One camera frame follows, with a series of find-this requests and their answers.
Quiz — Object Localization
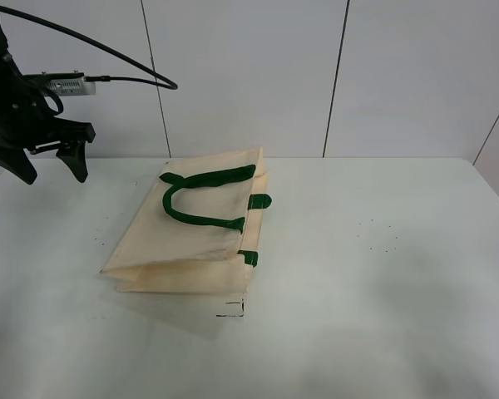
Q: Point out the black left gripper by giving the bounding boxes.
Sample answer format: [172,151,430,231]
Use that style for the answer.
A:
[0,53,95,185]

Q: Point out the white linen bag green handles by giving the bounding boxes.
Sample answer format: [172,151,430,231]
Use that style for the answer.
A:
[101,147,272,295]

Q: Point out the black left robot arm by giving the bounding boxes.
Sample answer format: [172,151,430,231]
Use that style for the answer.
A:
[0,23,95,185]

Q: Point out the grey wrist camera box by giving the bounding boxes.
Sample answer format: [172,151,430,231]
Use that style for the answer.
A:
[23,72,96,96]

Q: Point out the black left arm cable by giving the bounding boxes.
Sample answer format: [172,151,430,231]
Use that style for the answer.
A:
[0,3,179,91]

